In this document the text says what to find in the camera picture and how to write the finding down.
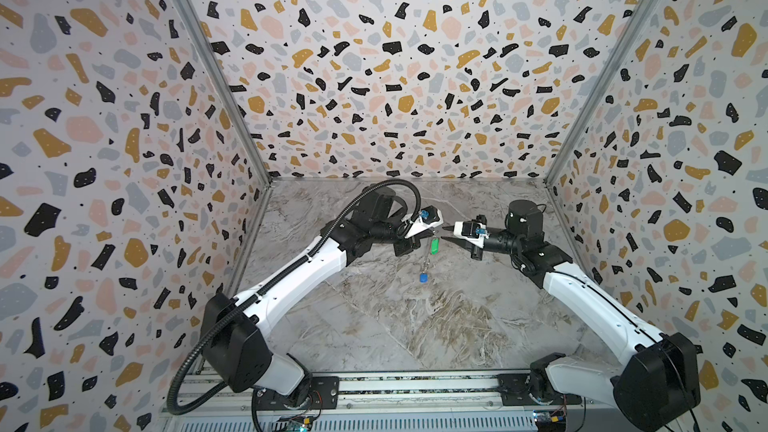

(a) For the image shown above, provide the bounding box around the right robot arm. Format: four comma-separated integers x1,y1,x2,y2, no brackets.
444,199,701,431

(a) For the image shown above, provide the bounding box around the aluminium corner post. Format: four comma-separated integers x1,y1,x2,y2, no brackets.
545,0,659,191
171,0,271,187

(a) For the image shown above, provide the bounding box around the black corrugated cable conduit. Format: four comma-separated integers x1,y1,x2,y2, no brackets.
166,178,422,416

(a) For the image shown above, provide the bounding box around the aluminium corner post right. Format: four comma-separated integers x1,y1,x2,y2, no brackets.
545,0,659,191

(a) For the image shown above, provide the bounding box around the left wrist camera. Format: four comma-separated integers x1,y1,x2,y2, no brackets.
405,205,444,238

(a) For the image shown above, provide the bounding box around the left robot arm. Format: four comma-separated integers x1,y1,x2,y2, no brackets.
201,179,443,406

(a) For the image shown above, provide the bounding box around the aluminium corner post left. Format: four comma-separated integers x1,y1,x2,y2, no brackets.
171,0,271,187

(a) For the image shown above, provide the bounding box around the circuit board with wires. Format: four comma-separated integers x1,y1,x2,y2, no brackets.
276,410,322,432

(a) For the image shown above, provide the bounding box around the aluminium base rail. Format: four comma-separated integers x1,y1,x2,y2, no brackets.
151,369,632,431

